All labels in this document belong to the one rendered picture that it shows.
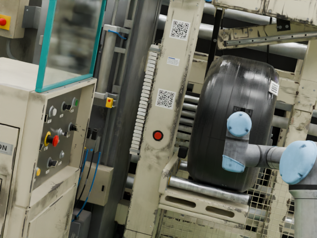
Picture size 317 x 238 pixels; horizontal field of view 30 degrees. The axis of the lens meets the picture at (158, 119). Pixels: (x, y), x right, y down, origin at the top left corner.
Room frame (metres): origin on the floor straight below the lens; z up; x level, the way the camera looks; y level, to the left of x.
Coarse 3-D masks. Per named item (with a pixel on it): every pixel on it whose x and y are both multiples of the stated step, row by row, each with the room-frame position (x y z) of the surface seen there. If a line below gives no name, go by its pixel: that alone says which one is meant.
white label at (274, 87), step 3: (273, 81) 2.31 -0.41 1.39; (270, 84) 2.30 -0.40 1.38; (273, 84) 2.30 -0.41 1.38; (276, 84) 2.31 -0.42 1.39; (270, 87) 2.28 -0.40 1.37; (273, 87) 2.29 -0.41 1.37; (276, 87) 2.30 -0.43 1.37; (270, 90) 2.27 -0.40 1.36; (273, 90) 2.28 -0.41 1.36; (276, 90) 2.29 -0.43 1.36; (273, 93) 2.27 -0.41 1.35; (276, 93) 2.28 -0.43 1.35
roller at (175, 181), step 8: (176, 176) 2.37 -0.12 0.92; (168, 184) 2.35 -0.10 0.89; (176, 184) 2.34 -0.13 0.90; (184, 184) 2.34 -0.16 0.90; (192, 184) 2.33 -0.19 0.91; (200, 184) 2.34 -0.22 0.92; (208, 184) 2.35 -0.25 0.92; (200, 192) 2.33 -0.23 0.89; (208, 192) 2.32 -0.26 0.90; (216, 192) 2.32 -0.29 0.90; (224, 192) 2.32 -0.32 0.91; (232, 192) 2.32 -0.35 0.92; (240, 192) 2.33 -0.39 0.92; (232, 200) 2.31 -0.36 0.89; (240, 200) 2.30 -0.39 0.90; (248, 200) 2.30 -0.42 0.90
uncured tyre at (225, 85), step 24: (216, 72) 2.33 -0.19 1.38; (240, 72) 2.33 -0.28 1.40; (264, 72) 2.34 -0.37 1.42; (216, 96) 2.25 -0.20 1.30; (240, 96) 2.24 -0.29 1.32; (264, 96) 2.25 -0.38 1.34; (216, 120) 2.21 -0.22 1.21; (264, 120) 2.21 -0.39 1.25; (192, 144) 2.26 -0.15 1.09; (216, 144) 2.21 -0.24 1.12; (264, 144) 2.22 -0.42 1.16; (192, 168) 2.30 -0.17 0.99; (216, 168) 2.24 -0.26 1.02
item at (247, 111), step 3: (234, 105) 2.07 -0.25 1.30; (237, 108) 2.07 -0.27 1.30; (240, 108) 2.01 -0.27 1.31; (243, 108) 2.01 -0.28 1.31; (246, 108) 2.06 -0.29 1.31; (234, 111) 2.06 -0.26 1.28; (237, 111) 2.00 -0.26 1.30; (243, 111) 2.01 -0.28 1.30; (246, 111) 2.00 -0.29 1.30; (249, 111) 2.09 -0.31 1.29; (252, 111) 2.06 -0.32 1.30; (249, 114) 2.06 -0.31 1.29
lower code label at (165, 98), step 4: (160, 92) 2.44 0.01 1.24; (164, 92) 2.44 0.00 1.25; (168, 92) 2.43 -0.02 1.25; (172, 92) 2.43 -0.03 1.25; (160, 96) 2.44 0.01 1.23; (164, 96) 2.44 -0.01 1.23; (168, 96) 2.43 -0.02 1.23; (172, 96) 2.43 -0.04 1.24; (156, 100) 2.44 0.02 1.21; (160, 100) 2.44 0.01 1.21; (164, 100) 2.44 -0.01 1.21; (168, 100) 2.43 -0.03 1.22; (172, 100) 2.43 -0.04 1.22; (156, 104) 2.44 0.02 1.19; (160, 104) 2.44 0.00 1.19; (164, 104) 2.44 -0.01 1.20; (168, 104) 2.43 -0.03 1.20; (172, 104) 2.43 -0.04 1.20; (168, 108) 2.43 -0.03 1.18; (172, 108) 2.43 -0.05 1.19
